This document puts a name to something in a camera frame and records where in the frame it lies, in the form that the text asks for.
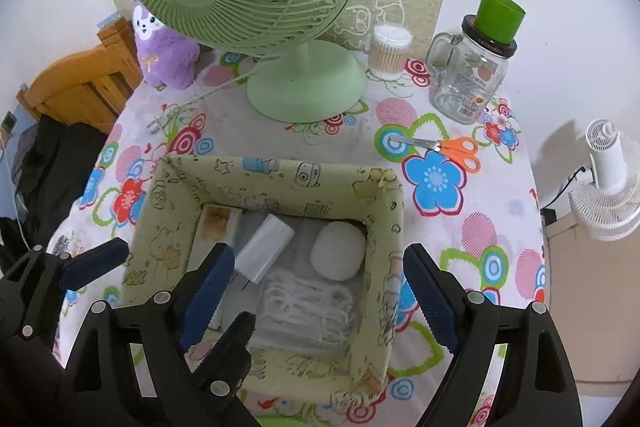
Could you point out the black jacket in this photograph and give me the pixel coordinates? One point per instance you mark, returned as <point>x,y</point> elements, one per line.
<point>50,172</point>

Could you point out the small black box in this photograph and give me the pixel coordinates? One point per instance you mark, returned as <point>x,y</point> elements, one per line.
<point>548,216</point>

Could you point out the white standing fan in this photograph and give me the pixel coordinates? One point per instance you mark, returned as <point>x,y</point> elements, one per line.
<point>607,167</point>

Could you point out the cotton swab container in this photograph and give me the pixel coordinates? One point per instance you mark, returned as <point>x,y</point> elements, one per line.
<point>390,57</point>

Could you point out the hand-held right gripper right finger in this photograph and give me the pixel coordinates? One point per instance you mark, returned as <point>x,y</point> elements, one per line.
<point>432,297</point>

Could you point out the beige cabinet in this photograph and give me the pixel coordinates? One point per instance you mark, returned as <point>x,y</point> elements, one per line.
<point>590,307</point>

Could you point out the purple plush rabbit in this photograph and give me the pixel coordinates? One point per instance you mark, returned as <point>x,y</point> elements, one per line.
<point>165,52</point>

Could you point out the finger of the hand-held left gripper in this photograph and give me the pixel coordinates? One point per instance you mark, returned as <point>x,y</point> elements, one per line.
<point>95,264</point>
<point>225,352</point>

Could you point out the printed yellow storage box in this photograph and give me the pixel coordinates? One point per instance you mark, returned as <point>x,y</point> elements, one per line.
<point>280,179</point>

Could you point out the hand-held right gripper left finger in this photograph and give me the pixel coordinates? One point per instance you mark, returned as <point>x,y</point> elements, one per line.
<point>207,297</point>

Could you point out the white charger adapter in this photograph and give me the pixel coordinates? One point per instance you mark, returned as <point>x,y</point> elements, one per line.
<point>265,247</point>

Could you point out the white oval case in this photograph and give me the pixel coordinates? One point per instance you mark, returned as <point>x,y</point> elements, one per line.
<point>339,257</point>

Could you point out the green plastic cup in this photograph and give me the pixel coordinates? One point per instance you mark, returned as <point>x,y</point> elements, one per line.
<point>500,14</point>

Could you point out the orange wooden chair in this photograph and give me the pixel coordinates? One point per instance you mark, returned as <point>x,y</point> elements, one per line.
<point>75,82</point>

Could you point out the floral tablecloth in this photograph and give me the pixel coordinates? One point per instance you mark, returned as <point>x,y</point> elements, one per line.
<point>340,142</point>

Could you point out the glass mug jar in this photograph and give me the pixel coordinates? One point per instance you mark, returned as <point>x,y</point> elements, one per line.
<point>465,82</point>

